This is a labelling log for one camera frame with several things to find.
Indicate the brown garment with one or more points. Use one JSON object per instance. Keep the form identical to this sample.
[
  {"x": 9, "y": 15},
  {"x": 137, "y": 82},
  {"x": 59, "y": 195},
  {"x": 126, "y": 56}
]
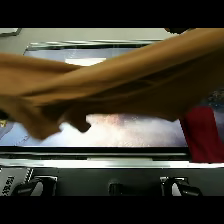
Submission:
[{"x": 133, "y": 83}]

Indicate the red garment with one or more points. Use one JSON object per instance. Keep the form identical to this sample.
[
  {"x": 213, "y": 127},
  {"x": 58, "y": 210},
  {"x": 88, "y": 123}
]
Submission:
[{"x": 205, "y": 136}]

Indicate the dark garment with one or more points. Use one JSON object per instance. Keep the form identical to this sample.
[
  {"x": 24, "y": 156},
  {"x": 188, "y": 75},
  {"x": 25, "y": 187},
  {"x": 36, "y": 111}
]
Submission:
[{"x": 176, "y": 30}]

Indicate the silver frame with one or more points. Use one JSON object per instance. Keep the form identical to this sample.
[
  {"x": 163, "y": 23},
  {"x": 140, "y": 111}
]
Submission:
[{"x": 100, "y": 163}]

